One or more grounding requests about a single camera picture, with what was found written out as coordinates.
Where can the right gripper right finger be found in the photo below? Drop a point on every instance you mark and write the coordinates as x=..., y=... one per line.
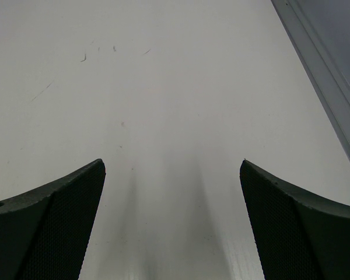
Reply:
x=298, y=234

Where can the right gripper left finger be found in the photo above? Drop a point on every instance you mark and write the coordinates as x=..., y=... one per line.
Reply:
x=44, y=232

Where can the right aluminium frame rail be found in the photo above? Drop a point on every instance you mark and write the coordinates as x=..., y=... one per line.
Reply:
x=320, y=34

